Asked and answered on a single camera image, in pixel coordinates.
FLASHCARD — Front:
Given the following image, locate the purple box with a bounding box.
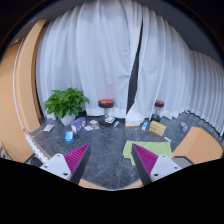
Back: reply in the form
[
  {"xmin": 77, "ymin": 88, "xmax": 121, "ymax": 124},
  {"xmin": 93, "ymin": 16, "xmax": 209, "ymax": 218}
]
[{"xmin": 71, "ymin": 117, "xmax": 86, "ymax": 134}]

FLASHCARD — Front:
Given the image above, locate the orange wooden cabinet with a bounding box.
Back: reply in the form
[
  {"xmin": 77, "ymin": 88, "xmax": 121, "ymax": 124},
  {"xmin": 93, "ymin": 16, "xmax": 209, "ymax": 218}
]
[{"xmin": 0, "ymin": 19, "xmax": 46, "ymax": 162}]

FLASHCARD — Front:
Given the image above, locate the right white curtain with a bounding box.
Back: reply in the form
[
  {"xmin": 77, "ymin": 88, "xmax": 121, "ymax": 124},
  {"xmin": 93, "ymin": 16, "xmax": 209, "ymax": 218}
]
[{"xmin": 126, "ymin": 2, "xmax": 224, "ymax": 135}]

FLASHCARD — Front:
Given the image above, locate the white curtain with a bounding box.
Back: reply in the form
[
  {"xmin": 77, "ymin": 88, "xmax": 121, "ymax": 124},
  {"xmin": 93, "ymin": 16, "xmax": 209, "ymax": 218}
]
[
  {"xmin": 36, "ymin": 0, "xmax": 142, "ymax": 118},
  {"xmin": 126, "ymin": 2, "xmax": 224, "ymax": 135}
]

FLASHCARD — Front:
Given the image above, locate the small blue box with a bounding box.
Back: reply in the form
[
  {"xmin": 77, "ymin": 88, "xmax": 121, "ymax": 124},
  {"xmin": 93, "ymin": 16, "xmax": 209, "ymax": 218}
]
[{"xmin": 65, "ymin": 131, "xmax": 74, "ymax": 142}]

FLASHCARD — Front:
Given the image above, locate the white plant pot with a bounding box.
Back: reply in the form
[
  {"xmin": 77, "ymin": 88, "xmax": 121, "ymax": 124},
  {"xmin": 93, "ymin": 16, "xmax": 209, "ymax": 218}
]
[{"xmin": 61, "ymin": 114, "xmax": 76, "ymax": 126}]

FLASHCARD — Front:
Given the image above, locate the yellow cardboard box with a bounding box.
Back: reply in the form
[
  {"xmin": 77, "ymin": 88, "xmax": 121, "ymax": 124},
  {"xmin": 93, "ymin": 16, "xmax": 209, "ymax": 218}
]
[{"xmin": 149, "ymin": 121, "xmax": 166, "ymax": 136}]

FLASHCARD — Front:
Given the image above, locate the left white curtain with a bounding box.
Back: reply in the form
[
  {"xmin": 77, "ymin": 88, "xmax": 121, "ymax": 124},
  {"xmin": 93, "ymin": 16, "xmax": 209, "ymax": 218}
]
[{"xmin": 36, "ymin": 0, "xmax": 142, "ymax": 118}]

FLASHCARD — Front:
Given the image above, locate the light green towel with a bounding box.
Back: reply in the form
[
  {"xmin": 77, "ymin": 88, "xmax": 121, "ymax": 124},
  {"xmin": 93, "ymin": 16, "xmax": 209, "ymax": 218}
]
[{"xmin": 123, "ymin": 140, "xmax": 172, "ymax": 166}]

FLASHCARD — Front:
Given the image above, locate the white orange-print box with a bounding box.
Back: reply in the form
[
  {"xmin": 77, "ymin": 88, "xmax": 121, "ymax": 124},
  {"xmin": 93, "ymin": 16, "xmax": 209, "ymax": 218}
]
[{"xmin": 125, "ymin": 118, "xmax": 143, "ymax": 127}]

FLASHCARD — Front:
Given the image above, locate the small blue white carton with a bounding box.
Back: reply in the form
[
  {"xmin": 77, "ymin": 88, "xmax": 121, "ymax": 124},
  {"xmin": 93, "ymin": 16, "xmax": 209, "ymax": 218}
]
[{"xmin": 142, "ymin": 121, "xmax": 149, "ymax": 131}]

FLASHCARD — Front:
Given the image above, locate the flat grey booklet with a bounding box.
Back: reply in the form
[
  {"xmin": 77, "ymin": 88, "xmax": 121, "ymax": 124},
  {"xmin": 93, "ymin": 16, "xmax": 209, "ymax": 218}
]
[{"xmin": 43, "ymin": 124, "xmax": 55, "ymax": 132}]

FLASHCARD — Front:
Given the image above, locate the green potted plant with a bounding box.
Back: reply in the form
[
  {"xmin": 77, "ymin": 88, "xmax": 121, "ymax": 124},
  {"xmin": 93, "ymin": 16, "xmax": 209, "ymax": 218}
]
[{"xmin": 44, "ymin": 88, "xmax": 89, "ymax": 119}]

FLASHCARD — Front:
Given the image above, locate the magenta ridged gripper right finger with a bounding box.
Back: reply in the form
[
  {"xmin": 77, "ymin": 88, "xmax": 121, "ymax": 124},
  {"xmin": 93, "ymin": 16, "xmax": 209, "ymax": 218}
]
[{"xmin": 130, "ymin": 142, "xmax": 184, "ymax": 186}]

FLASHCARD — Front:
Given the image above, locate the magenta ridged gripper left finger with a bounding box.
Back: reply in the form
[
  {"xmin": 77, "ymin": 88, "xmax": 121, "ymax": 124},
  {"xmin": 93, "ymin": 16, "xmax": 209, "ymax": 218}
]
[{"xmin": 39, "ymin": 142, "xmax": 92, "ymax": 185}]

